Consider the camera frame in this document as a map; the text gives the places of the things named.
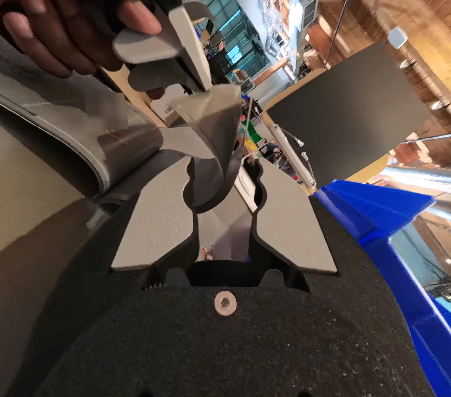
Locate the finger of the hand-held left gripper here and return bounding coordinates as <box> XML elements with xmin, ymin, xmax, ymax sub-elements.
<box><xmin>112</xmin><ymin>4</ymin><xmax>213</xmax><ymax>92</ymax></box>
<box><xmin>128</xmin><ymin>58</ymin><xmax>198</xmax><ymax>95</ymax></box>

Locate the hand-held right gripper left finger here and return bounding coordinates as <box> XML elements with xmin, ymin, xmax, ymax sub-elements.
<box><xmin>111</xmin><ymin>156</ymin><xmax>200</xmax><ymax>274</ymax></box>

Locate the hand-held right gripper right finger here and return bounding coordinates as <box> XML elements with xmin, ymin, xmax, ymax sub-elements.
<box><xmin>248</xmin><ymin>157</ymin><xmax>339</xmax><ymax>276</ymax></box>

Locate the grey instruction booklet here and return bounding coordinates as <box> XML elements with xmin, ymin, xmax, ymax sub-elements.
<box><xmin>0</xmin><ymin>41</ymin><xmax>244</xmax><ymax>214</ymax></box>

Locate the grey desk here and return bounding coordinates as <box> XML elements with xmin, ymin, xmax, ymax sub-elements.
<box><xmin>0</xmin><ymin>122</ymin><xmax>254</xmax><ymax>397</ymax></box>

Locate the person's left hand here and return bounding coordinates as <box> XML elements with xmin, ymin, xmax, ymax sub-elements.
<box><xmin>0</xmin><ymin>0</ymin><xmax>163</xmax><ymax>79</ymax></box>

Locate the stack of blue plastic bins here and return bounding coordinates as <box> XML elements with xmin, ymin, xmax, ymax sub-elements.
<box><xmin>312</xmin><ymin>179</ymin><xmax>451</xmax><ymax>397</ymax></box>

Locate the green plastic bin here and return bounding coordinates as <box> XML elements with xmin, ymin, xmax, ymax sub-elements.
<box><xmin>242</xmin><ymin>119</ymin><xmax>259</xmax><ymax>146</ymax></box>

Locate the black ceiling pipe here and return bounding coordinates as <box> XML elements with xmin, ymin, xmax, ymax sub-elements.
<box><xmin>323</xmin><ymin>0</ymin><xmax>370</xmax><ymax>69</ymax></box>

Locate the thin cord white end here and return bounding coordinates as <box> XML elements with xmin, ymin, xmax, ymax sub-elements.
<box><xmin>282</xmin><ymin>129</ymin><xmax>304</xmax><ymax>147</ymax></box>
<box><xmin>301</xmin><ymin>152</ymin><xmax>316</xmax><ymax>187</ymax></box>

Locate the long silver spiral duct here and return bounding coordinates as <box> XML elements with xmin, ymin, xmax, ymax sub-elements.
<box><xmin>381</xmin><ymin>165</ymin><xmax>451</xmax><ymax>223</ymax></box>

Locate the white wall speaker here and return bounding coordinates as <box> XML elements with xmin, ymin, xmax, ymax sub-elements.
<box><xmin>387</xmin><ymin>26</ymin><xmax>409</xmax><ymax>50</ymax></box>

